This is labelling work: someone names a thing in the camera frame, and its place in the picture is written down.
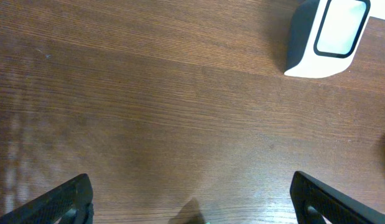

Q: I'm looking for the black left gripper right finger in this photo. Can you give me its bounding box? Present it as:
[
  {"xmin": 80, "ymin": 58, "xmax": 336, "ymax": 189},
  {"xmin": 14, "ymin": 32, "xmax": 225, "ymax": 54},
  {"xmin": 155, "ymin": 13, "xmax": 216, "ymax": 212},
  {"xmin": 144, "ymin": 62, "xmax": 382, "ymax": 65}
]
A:
[{"xmin": 290, "ymin": 171, "xmax": 385, "ymax": 224}]

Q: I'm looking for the white barcode scanner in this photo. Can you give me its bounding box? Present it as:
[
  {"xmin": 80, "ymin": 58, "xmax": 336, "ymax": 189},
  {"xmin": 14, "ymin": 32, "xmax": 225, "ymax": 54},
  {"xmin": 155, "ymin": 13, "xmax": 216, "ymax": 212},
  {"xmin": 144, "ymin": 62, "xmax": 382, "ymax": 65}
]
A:
[{"xmin": 284, "ymin": 0, "xmax": 371, "ymax": 78}]

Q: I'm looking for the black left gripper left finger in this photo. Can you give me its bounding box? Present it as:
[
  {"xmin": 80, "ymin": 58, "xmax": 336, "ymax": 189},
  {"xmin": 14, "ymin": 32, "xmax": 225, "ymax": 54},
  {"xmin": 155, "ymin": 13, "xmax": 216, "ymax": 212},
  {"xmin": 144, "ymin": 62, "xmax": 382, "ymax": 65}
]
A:
[{"xmin": 0, "ymin": 174, "xmax": 94, "ymax": 224}]

